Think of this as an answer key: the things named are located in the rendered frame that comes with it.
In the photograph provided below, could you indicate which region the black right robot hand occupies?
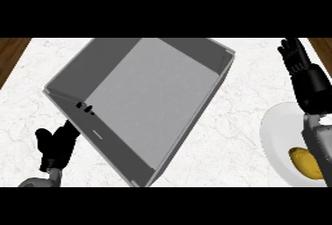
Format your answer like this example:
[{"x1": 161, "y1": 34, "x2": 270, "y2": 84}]
[{"x1": 276, "y1": 38, "x2": 332, "y2": 115}]

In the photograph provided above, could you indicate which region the yellow lemon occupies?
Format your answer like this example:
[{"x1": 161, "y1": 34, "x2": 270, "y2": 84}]
[{"x1": 288, "y1": 147, "x2": 325, "y2": 180}]

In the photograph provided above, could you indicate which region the grey open cardboard box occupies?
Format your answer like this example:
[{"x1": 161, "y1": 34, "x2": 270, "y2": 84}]
[{"x1": 41, "y1": 38, "x2": 238, "y2": 188}]

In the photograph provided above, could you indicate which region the white round plate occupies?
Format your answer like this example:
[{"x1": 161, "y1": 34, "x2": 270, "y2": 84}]
[{"x1": 260, "y1": 101, "x2": 329, "y2": 188}]

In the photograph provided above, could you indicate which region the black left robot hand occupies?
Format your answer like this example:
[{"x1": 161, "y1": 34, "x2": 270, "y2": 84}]
[{"x1": 34, "y1": 100, "x2": 96, "y2": 173}]

